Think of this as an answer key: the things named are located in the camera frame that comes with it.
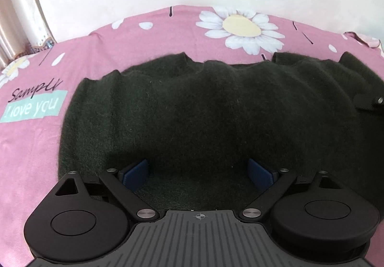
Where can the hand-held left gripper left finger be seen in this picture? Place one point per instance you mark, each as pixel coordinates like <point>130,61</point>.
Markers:
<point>136,174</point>

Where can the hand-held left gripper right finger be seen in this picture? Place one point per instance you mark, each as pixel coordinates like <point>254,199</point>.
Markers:
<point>259,174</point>

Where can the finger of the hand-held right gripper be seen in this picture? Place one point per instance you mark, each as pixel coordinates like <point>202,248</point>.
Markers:
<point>367,102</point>

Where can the dark green knit sweater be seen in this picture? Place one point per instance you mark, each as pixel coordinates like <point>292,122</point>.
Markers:
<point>210,117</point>

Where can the pink floral bedsheet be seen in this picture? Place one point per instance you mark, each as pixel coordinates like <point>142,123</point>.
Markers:
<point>36,147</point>

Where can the beige curtain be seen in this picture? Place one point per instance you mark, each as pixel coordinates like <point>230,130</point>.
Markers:
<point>21,12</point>

